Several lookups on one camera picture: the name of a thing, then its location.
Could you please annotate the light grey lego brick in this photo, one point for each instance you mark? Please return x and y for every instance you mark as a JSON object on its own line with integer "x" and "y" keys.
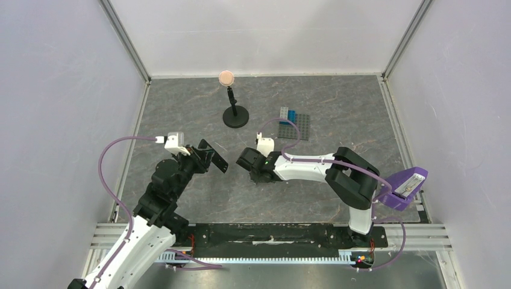
{"x": 284, "y": 113}

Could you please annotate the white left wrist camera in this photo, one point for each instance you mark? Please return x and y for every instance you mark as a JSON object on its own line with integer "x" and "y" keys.
{"x": 173, "y": 143}

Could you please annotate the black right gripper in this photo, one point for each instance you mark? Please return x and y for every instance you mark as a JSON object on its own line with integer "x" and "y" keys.
{"x": 247, "y": 158}

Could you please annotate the purple box device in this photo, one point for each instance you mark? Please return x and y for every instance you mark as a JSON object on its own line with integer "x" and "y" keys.
{"x": 405, "y": 185}

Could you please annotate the black stand with pink disc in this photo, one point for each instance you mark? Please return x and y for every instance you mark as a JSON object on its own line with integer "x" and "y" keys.
{"x": 236, "y": 116}

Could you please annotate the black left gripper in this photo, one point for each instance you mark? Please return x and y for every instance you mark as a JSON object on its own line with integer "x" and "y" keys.
{"x": 201, "y": 158}

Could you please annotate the blue lego brick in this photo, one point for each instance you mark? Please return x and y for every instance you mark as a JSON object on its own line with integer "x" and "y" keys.
{"x": 291, "y": 115}

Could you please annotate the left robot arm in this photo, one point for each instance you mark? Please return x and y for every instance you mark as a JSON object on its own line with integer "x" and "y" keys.
{"x": 154, "y": 226}

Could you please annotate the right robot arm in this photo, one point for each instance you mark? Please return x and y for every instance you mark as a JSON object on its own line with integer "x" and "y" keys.
{"x": 350, "y": 176}

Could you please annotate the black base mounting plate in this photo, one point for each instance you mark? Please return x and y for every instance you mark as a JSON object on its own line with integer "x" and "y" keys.
{"x": 275, "y": 240}

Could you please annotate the white cable duct strip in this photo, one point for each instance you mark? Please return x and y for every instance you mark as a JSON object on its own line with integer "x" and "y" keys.
{"x": 344, "y": 257}

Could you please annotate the black remote control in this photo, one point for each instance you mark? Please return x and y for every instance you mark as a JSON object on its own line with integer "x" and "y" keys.
{"x": 210, "y": 155}

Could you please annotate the dark grey lego baseplate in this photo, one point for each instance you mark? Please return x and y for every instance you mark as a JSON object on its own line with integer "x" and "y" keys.
{"x": 288, "y": 131}

